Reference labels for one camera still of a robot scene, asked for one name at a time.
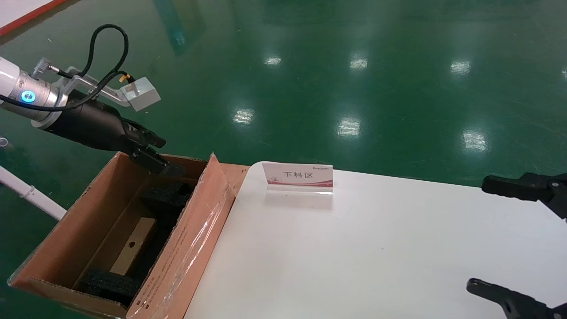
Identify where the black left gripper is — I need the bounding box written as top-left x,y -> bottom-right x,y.
42,91 -> 186,178

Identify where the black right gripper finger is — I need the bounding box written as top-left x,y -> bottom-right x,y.
466,279 -> 567,319
482,173 -> 567,220

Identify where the small cardboard box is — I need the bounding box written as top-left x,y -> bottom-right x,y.
109,217 -> 158,276

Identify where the large open cardboard box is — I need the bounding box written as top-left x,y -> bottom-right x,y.
8,152 -> 237,319

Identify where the black foam block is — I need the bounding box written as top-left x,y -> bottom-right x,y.
141,179 -> 196,223
82,269 -> 145,306

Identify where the brown wooden platform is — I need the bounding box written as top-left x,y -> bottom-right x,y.
220,163 -> 252,196

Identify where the white pipe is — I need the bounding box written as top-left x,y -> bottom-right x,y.
0,166 -> 68,221

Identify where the acrylic sign with red stripe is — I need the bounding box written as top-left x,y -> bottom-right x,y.
262,162 -> 334,195

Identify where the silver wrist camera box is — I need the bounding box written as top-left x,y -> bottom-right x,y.
66,66 -> 162,113

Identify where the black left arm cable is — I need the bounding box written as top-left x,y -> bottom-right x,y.
0,24 -> 136,111

